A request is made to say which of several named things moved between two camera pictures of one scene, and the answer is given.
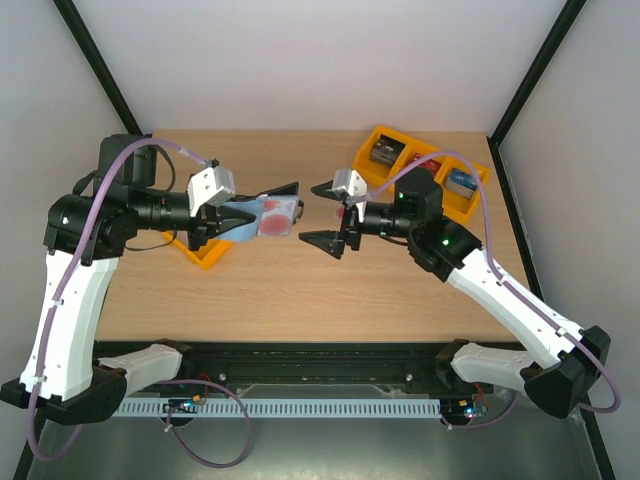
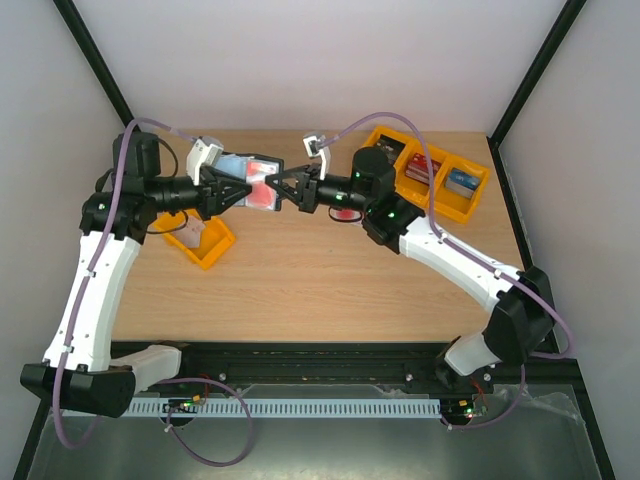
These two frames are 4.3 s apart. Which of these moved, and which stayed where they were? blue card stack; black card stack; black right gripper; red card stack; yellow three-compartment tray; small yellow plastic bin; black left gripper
Moved: black left gripper; black right gripper
Stayed: blue card stack; small yellow plastic bin; red card stack; yellow three-compartment tray; black card stack
